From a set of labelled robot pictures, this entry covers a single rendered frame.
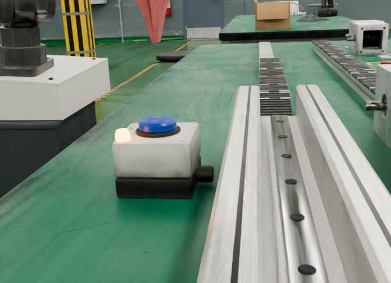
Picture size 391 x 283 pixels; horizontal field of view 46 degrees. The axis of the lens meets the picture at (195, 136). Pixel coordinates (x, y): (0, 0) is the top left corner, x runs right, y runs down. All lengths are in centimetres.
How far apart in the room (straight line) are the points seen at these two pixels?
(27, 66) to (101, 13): 1141
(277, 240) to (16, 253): 22
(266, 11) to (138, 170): 237
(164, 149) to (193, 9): 1128
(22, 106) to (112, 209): 44
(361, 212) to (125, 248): 21
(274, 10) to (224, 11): 889
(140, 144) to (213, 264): 27
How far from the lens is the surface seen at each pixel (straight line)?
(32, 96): 86
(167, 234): 41
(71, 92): 88
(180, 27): 1181
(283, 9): 279
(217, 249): 22
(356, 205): 26
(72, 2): 700
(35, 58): 91
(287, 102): 76
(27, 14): 89
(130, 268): 37
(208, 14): 1167
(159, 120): 48
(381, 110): 68
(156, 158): 46
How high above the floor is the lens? 97
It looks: 17 degrees down
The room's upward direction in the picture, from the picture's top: 3 degrees counter-clockwise
